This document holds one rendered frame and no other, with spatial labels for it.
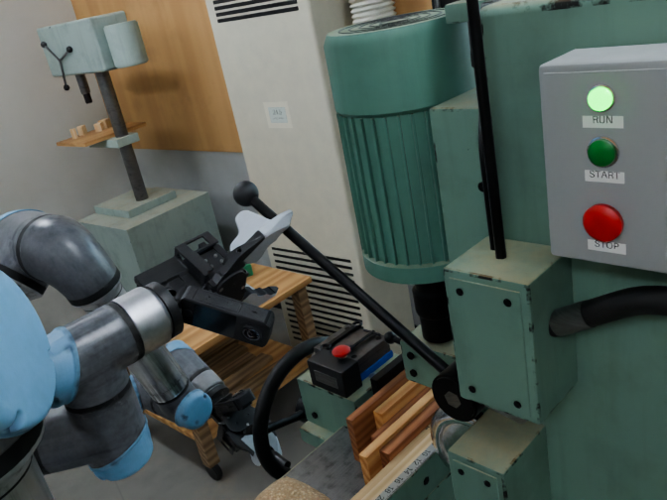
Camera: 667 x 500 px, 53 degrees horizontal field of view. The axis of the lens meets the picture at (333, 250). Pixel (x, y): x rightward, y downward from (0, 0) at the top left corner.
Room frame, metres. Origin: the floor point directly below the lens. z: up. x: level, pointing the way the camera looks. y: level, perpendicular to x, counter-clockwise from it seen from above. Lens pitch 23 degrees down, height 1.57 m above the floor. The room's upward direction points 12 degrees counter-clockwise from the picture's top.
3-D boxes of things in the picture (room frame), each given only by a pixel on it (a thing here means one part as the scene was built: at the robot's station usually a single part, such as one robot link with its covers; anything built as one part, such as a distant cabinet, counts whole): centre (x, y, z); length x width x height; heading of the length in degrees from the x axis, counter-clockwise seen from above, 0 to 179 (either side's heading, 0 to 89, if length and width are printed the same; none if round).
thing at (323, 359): (0.95, 0.02, 0.99); 0.13 x 0.11 x 0.06; 132
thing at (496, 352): (0.55, -0.15, 1.22); 0.09 x 0.08 x 0.15; 42
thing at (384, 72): (0.82, -0.13, 1.35); 0.18 x 0.18 x 0.31
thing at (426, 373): (0.80, -0.14, 1.03); 0.14 x 0.07 x 0.09; 42
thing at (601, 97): (0.46, -0.21, 1.45); 0.02 x 0.01 x 0.02; 42
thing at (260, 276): (2.29, 0.54, 0.32); 0.66 x 0.57 x 0.64; 133
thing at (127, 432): (0.66, 0.31, 1.14); 0.11 x 0.08 x 0.11; 94
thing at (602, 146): (0.46, -0.21, 1.41); 0.02 x 0.01 x 0.02; 42
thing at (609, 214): (0.46, -0.21, 1.36); 0.03 x 0.01 x 0.03; 42
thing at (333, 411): (0.95, 0.01, 0.91); 0.15 x 0.14 x 0.09; 132
